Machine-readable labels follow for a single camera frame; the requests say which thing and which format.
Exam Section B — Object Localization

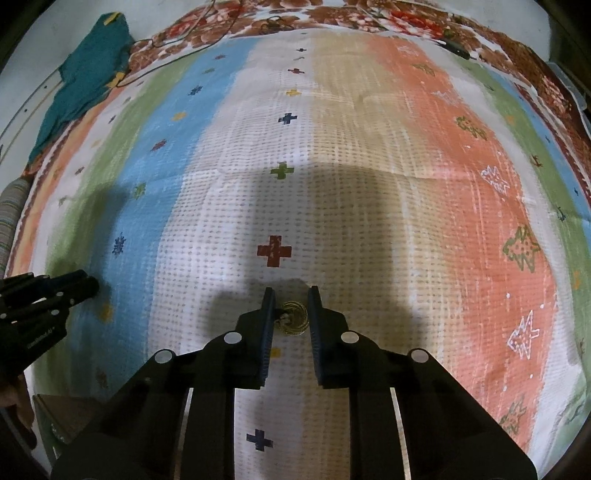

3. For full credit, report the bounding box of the small black device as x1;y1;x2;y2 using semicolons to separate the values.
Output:
438;39;477;62

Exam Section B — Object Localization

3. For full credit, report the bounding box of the striped bedsheet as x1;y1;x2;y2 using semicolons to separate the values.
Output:
9;28;591;480

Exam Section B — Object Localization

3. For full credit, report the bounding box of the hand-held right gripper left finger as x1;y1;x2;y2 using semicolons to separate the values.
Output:
51;286;278;480

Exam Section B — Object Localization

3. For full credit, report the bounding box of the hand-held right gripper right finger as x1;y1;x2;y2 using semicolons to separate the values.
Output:
308;285;537;480

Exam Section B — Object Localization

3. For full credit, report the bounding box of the long black cable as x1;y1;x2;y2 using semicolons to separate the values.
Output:
115;0;242;88

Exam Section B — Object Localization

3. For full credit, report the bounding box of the teal cloth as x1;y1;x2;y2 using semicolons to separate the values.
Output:
28;13;133;172

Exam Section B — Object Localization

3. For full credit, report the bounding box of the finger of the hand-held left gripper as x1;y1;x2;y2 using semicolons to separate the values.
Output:
0;276;101;325
0;270;89;296

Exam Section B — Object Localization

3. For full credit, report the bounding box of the brown floral blanket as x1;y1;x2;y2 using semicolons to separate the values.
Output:
129;0;583;121

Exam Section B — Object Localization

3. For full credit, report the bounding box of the grey striped pillow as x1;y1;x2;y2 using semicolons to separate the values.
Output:
0;179;31;274

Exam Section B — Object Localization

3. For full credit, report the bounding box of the person's left hand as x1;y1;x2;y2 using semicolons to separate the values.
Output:
0;373;38;452

